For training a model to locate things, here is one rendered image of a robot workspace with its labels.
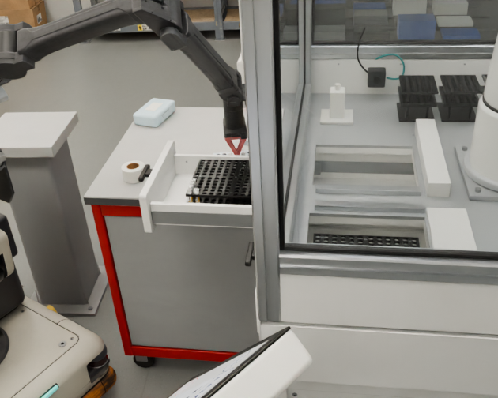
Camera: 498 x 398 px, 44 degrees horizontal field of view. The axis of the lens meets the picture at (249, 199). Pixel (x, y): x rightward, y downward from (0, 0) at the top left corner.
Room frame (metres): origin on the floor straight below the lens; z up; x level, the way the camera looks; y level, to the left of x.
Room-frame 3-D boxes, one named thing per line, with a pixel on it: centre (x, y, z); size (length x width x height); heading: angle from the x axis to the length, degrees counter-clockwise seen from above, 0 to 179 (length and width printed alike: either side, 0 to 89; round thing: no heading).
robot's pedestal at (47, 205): (2.00, 0.77, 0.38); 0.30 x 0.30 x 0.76; 84
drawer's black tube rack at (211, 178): (1.34, 0.03, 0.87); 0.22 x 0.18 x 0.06; 80
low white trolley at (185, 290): (1.78, 0.14, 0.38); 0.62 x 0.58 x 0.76; 170
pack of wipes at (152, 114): (2.02, 0.32, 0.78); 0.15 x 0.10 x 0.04; 157
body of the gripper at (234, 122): (1.63, 0.03, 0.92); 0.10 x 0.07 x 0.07; 2
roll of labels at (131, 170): (1.61, 0.34, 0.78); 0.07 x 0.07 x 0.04
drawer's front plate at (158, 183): (1.38, 0.23, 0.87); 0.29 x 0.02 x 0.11; 170
